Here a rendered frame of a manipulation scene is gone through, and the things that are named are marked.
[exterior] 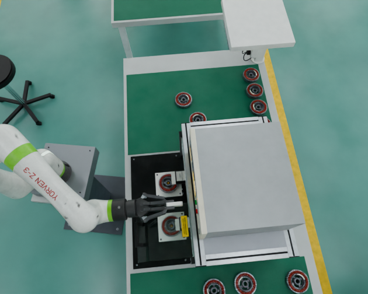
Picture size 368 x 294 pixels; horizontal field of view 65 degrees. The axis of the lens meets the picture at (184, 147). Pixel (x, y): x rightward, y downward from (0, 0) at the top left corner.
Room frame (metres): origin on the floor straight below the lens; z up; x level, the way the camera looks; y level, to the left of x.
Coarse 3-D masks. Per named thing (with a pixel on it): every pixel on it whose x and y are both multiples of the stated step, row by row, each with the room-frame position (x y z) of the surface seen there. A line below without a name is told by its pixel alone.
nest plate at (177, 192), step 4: (164, 172) 0.53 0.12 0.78; (168, 172) 0.52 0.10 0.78; (172, 172) 0.52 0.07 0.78; (156, 176) 0.50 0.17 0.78; (160, 176) 0.50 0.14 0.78; (156, 180) 0.48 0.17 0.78; (156, 184) 0.45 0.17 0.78; (164, 184) 0.45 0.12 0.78; (180, 184) 0.45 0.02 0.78; (156, 188) 0.43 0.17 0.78; (176, 188) 0.42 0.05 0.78; (180, 188) 0.42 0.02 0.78; (156, 192) 0.40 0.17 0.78; (160, 192) 0.40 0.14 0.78; (164, 192) 0.40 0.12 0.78; (172, 192) 0.40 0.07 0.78; (176, 192) 0.40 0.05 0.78; (180, 192) 0.40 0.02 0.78; (164, 196) 0.38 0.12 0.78; (168, 196) 0.38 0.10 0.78; (172, 196) 0.38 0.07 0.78; (176, 196) 0.38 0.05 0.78
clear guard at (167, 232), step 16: (176, 208) 0.26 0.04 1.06; (144, 224) 0.19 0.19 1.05; (160, 224) 0.19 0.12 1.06; (176, 224) 0.18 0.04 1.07; (144, 240) 0.12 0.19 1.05; (160, 240) 0.11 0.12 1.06; (176, 240) 0.11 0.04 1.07; (192, 240) 0.11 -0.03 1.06; (144, 256) 0.05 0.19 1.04; (160, 256) 0.05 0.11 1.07; (176, 256) 0.05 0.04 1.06; (192, 256) 0.04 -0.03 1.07
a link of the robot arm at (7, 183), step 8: (0, 176) 0.37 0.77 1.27; (8, 176) 0.39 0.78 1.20; (16, 176) 0.41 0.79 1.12; (0, 184) 0.34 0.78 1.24; (8, 184) 0.36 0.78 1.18; (16, 184) 0.37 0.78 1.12; (24, 184) 0.39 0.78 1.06; (0, 192) 0.33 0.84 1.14; (8, 192) 0.34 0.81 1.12; (16, 192) 0.35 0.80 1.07; (24, 192) 0.36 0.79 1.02
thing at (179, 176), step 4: (176, 172) 0.48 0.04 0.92; (180, 172) 0.48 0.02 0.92; (184, 172) 0.48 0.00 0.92; (172, 176) 0.47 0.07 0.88; (176, 176) 0.46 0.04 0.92; (180, 176) 0.46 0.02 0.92; (184, 176) 0.46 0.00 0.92; (172, 180) 0.45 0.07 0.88; (176, 180) 0.43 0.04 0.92; (180, 180) 0.43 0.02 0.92; (184, 180) 0.43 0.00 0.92
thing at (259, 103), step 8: (248, 72) 1.25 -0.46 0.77; (256, 72) 1.23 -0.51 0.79; (248, 80) 1.17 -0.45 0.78; (256, 80) 1.18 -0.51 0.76; (248, 88) 1.10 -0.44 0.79; (256, 88) 1.11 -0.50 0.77; (248, 96) 1.05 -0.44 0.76; (256, 96) 1.04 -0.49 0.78; (256, 104) 0.99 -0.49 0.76; (264, 104) 0.97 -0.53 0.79; (256, 112) 0.92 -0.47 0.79; (264, 112) 0.92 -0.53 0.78
